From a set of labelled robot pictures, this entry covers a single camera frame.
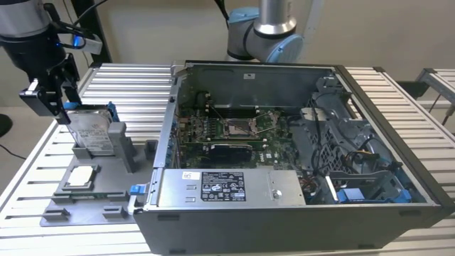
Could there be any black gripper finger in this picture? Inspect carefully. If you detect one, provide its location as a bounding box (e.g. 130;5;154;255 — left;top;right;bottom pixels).
18;78;72;125
48;53;81;105

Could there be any hard disk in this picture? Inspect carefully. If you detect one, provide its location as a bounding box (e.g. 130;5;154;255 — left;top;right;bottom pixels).
61;100;120;157
337;188;365;204

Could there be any power wire with black plug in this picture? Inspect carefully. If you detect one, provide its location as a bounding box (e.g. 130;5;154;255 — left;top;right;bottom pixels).
348;149;377;164

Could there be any metal disk bay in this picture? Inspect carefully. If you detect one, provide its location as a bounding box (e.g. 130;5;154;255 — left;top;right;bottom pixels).
324;169;414;206

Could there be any black round floor stand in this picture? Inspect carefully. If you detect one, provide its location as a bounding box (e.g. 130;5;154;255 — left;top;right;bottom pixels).
0;114;13;137

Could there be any silver CPU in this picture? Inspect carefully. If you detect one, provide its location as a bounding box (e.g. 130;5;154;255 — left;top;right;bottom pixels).
68;166;96;186

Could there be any grey plastic parts rack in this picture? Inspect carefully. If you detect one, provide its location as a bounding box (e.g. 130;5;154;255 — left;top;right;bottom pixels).
38;122;158;227

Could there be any green RAM stick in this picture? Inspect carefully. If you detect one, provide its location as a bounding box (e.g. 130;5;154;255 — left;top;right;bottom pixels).
52;191;125;201

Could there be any black RAM slot bank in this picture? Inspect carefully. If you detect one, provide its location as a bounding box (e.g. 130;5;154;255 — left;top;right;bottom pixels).
184;135;266;145
212;104;258;117

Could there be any CPU socket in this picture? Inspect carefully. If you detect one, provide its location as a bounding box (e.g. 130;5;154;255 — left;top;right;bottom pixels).
220;118;258;139

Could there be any black graphics card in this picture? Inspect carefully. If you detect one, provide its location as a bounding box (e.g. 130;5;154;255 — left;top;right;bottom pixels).
180;142;254;163

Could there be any green Dell motherboard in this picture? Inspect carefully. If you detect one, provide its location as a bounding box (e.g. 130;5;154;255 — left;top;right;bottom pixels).
176;106;309;171

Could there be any silver power supply unit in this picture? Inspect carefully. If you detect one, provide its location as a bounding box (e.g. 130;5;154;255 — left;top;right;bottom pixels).
156;169;306;208

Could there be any dark grey PC case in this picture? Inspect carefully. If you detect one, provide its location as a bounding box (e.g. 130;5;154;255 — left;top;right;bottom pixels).
133;60;450;255

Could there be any perforated metal drive cage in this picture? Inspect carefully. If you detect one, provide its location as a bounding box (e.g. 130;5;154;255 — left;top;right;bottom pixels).
289;92;402;177

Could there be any black room post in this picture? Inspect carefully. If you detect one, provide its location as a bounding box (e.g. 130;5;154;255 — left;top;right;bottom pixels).
70;0;113;63

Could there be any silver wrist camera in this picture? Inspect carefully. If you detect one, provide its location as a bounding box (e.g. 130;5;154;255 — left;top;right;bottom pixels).
84;34;104;55

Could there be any thin wire locking lever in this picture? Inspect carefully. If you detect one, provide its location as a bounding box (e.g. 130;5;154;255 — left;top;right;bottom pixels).
208;103;229;122

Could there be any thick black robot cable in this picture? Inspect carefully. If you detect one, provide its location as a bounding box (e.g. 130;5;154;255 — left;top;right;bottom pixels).
212;0;232;21

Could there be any main power wire bundle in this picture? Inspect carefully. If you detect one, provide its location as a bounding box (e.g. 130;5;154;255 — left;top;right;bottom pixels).
297;175;322;197

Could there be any aluminium frame side table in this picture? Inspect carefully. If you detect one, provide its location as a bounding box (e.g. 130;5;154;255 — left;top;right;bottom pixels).
413;68;455;126

